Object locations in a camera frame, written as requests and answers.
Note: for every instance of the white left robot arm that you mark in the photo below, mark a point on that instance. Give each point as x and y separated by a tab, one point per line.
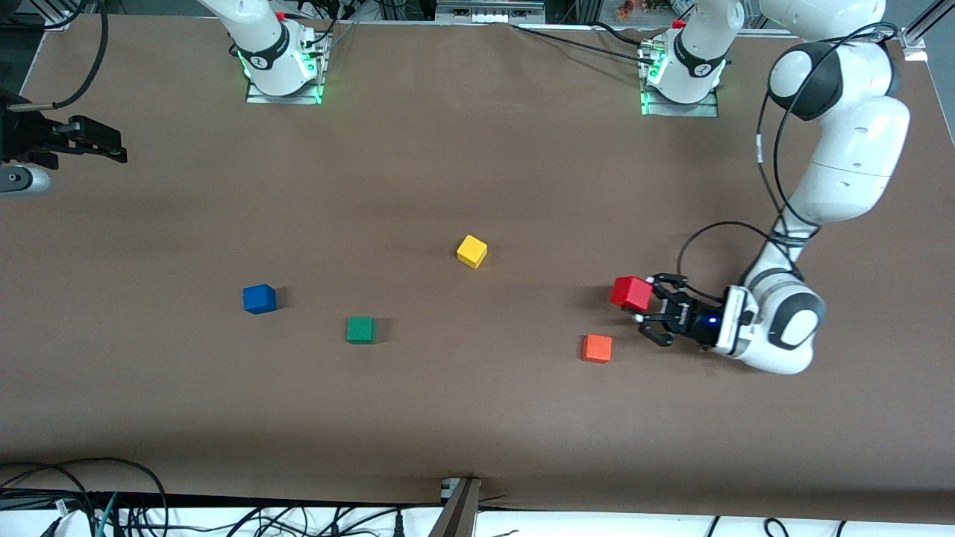
858	149

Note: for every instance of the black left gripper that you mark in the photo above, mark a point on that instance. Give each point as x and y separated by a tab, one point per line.
695	319

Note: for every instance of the red block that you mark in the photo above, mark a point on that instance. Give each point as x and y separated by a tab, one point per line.
630	293

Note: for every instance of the silver power strip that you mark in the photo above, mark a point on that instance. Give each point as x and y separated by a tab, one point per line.
489	13

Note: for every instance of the yellow block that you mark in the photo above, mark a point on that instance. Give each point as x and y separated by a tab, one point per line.
471	252

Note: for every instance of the metal camera stand post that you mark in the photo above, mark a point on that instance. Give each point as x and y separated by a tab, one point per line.
456	514

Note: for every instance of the green block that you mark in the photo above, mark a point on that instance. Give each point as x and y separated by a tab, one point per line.
361	330

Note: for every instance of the orange block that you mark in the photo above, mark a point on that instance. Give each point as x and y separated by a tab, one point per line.
597	348

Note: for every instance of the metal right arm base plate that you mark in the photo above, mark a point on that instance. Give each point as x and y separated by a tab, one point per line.
283	99

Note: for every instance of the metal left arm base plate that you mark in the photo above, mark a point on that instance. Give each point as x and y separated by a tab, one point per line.
675	110

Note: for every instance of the blue block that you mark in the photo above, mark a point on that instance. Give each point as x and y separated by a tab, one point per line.
260	300

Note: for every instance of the brown table cover sheet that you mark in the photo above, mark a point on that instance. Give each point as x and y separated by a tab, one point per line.
477	149

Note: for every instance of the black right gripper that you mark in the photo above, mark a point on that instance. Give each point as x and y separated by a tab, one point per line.
28	133

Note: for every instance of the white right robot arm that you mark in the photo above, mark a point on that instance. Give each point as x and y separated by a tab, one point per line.
261	45

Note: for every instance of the aluminium corner bracket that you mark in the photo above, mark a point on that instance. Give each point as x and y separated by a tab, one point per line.
912	43

